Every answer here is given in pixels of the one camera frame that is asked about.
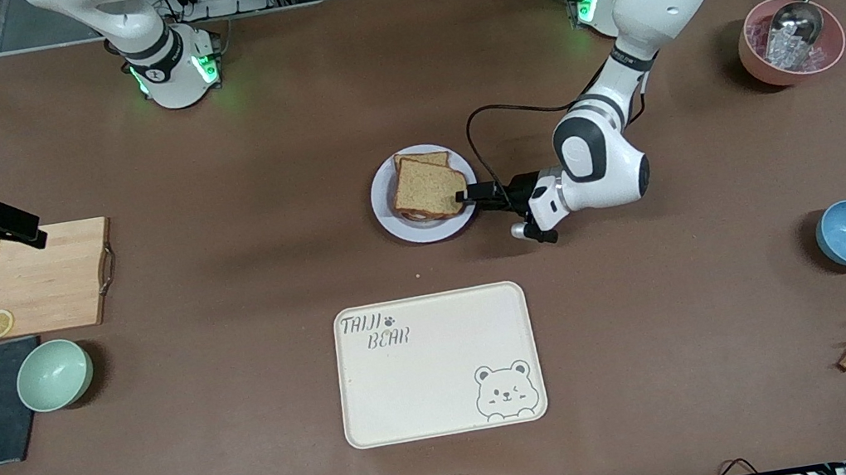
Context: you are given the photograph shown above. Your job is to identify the pale blue round plate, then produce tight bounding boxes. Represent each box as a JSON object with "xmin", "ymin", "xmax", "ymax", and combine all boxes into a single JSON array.
[{"xmin": 363, "ymin": 137, "xmax": 485, "ymax": 251}]

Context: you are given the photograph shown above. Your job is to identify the mint green bowl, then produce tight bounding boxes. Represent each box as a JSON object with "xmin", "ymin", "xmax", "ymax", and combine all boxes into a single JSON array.
[{"xmin": 11, "ymin": 335, "xmax": 99, "ymax": 416}]

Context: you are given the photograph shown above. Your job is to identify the clear ice cubes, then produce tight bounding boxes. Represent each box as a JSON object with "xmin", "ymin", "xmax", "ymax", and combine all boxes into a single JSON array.
[{"xmin": 745, "ymin": 11, "xmax": 826, "ymax": 79}]

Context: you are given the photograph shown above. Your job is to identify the white bear print tray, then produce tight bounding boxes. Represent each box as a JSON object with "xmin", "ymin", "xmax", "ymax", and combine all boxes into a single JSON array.
[{"xmin": 326, "ymin": 278, "xmax": 551, "ymax": 453}]

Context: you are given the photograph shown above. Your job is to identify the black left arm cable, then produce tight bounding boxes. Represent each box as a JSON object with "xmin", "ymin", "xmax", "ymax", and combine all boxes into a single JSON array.
[{"xmin": 459, "ymin": 59, "xmax": 629, "ymax": 201}]

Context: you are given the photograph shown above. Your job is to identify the pink bowl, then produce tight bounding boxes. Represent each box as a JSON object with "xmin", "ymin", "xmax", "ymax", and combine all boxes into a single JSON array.
[{"xmin": 732, "ymin": 0, "xmax": 846, "ymax": 93}]

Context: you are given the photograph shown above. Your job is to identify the wooden cutting board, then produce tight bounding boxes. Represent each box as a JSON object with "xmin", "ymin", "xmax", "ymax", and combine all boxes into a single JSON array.
[{"xmin": 0, "ymin": 215, "xmax": 126, "ymax": 341}]

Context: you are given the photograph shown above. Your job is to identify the plain brown bread slice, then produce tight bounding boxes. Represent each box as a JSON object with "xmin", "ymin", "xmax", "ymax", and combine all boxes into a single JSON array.
[{"xmin": 386, "ymin": 149, "xmax": 474, "ymax": 227}]

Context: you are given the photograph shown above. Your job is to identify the metal scoop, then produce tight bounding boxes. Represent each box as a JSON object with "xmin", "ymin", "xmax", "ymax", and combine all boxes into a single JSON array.
[{"xmin": 761, "ymin": 0, "xmax": 835, "ymax": 56}]

